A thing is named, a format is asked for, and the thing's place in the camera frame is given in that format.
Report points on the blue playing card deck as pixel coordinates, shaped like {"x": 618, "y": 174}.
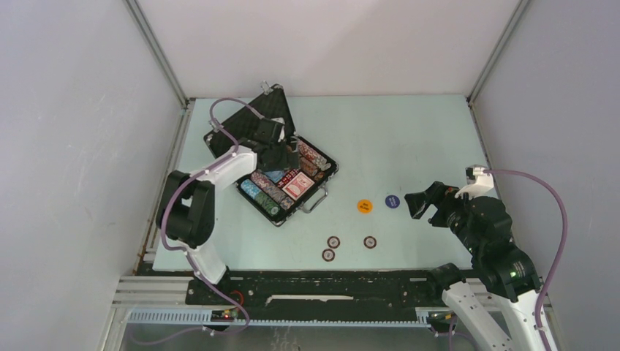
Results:
{"x": 275, "y": 176}

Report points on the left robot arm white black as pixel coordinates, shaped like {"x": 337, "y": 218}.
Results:
{"x": 186, "y": 215}

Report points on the purple blue chip stack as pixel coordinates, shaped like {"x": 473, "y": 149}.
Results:
{"x": 275, "y": 193}

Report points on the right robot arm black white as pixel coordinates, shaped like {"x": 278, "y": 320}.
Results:
{"x": 482, "y": 224}

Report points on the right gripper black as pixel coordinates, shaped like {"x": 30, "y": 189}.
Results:
{"x": 447, "y": 198}

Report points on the red white chip stack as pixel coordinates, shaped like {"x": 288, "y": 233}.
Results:
{"x": 313, "y": 156}

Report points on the green chip stack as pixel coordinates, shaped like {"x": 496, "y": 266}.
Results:
{"x": 267, "y": 204}

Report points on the blue small blind button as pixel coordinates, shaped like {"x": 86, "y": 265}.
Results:
{"x": 392, "y": 201}

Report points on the brown chip stack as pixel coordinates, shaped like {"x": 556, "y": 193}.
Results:
{"x": 310, "y": 169}

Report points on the orange big blind button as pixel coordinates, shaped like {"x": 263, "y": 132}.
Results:
{"x": 365, "y": 206}

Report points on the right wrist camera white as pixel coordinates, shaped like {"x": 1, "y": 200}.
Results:
{"x": 478, "y": 182}

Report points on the brown 100 poker chip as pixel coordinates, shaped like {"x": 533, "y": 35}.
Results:
{"x": 328, "y": 255}
{"x": 333, "y": 242}
{"x": 370, "y": 242}

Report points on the black aluminium poker case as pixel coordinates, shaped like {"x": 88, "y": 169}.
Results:
{"x": 272, "y": 103}

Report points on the red dice row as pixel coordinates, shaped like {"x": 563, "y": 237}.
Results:
{"x": 287, "y": 177}

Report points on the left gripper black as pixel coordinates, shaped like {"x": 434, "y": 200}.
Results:
{"x": 289, "y": 159}

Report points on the light blue chip stack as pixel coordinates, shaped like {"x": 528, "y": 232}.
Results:
{"x": 250, "y": 188}

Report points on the aluminium frame rail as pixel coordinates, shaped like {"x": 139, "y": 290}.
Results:
{"x": 151, "y": 291}

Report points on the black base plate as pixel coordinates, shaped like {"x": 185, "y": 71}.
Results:
{"x": 333, "y": 296}

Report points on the red playing card deck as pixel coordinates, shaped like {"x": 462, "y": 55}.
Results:
{"x": 298, "y": 186}

